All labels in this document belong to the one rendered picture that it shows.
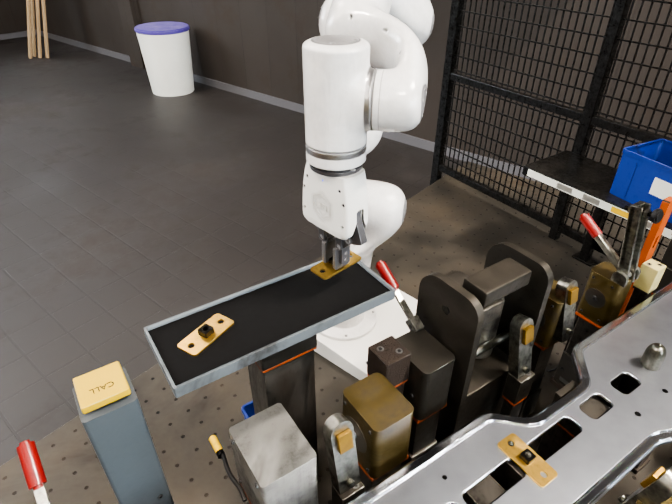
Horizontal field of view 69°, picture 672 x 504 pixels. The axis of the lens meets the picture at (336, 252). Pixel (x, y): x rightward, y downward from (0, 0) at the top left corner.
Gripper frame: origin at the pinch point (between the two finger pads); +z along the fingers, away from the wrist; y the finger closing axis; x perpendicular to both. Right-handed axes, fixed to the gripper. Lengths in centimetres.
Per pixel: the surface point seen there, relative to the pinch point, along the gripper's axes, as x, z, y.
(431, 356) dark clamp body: 5.5, 14.7, 16.7
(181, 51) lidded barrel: 216, 80, -473
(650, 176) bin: 93, 11, 18
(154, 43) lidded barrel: 192, 70, -482
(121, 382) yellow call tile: -34.8, 6.6, -4.3
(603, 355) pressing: 36, 23, 34
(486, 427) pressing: 6.4, 22.6, 28.0
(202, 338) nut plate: -22.8, 6.4, -3.9
